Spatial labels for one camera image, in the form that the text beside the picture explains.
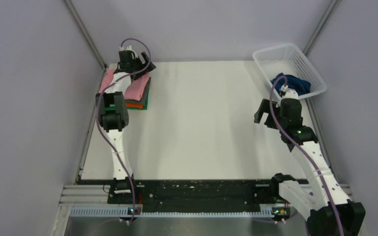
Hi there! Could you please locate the pink t shirt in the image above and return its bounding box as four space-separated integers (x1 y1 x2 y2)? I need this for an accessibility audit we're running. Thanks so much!
99 69 150 101

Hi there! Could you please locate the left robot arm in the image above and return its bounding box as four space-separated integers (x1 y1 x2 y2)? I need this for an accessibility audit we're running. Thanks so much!
95 45 156 203

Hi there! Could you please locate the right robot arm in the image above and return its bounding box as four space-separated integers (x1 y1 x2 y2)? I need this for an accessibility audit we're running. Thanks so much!
254 89 366 236

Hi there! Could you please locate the folded grey t shirt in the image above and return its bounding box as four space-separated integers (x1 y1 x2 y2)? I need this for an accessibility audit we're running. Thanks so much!
140 77 151 106

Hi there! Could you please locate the folded orange t shirt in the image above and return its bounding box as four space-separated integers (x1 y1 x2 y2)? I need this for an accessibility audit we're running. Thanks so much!
126 103 147 110

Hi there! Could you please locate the crumpled blue t shirt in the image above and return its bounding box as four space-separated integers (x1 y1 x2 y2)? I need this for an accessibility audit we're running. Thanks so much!
271 73 311 95

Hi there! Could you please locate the folded green t shirt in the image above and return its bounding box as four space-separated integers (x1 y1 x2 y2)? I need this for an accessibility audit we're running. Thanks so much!
101 84 150 113

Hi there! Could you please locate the white plastic basket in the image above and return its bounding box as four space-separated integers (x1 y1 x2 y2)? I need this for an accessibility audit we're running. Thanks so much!
252 43 328 100

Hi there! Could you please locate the right aluminium frame post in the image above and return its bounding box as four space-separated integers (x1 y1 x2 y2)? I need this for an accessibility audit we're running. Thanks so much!
303 0 342 56

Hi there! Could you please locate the aluminium frame post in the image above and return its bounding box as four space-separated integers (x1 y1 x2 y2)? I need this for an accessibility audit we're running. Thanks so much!
62 0 107 69
303 0 342 56

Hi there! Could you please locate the left aluminium frame post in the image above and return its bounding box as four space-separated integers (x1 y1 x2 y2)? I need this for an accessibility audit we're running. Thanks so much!
62 0 107 69

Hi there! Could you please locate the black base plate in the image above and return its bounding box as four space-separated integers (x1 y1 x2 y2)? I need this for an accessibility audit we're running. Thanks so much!
78 179 289 215

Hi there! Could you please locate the white slotted cable duct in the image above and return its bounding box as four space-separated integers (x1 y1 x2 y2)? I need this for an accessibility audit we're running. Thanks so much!
70 206 274 218

